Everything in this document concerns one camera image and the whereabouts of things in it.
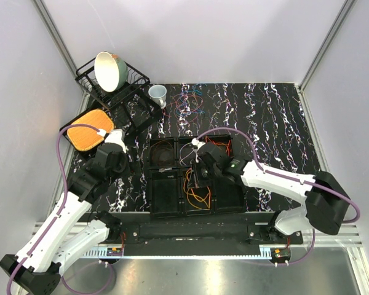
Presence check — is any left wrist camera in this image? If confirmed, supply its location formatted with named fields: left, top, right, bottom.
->
left=97, top=129, right=128, bottom=154

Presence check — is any black bin back middle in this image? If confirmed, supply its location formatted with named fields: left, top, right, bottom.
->
left=177, top=136, right=196, bottom=168

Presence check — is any black bin back right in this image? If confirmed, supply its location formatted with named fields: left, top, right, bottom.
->
left=203, top=135, right=234, bottom=167

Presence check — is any brown cable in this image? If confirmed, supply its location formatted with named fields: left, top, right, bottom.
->
left=150, top=140, right=175, bottom=166

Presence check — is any black dish rack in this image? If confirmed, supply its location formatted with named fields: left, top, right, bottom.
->
left=75, top=60, right=163, bottom=137

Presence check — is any black bin back left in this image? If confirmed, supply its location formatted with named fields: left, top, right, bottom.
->
left=148, top=138, right=177, bottom=168

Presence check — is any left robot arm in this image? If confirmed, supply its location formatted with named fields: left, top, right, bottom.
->
left=0, top=143, right=128, bottom=294

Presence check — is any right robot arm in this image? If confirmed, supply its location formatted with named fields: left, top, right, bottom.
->
left=191, top=139, right=349, bottom=244

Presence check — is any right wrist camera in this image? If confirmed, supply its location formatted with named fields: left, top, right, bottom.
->
left=191, top=138, right=206, bottom=163

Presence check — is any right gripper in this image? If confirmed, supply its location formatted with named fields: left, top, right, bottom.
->
left=188, top=159, right=220, bottom=189

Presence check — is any green and white bowl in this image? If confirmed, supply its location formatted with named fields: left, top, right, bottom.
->
left=94, top=52, right=128, bottom=92

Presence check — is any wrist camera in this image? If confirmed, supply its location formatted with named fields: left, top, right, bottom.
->
left=97, top=129, right=128, bottom=154
left=191, top=138, right=206, bottom=163

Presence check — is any orange cable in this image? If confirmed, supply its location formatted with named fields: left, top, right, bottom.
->
left=205, top=136, right=235, bottom=160

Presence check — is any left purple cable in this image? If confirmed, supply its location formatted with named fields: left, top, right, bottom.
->
left=6, top=124, right=117, bottom=295

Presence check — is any yellow cable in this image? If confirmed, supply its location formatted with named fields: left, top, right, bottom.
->
left=183, top=169, right=212, bottom=210

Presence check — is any black bin front left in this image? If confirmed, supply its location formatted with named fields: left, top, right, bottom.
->
left=149, top=169, right=181, bottom=218

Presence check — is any white mug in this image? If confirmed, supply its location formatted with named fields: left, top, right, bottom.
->
left=148, top=85, right=167, bottom=109

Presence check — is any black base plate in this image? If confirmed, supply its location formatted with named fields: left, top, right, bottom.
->
left=111, top=212, right=303, bottom=245

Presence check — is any red cable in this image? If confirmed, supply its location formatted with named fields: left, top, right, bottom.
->
left=163, top=90, right=204, bottom=121

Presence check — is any white cable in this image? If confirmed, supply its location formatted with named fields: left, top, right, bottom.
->
left=178, top=141, right=200, bottom=165

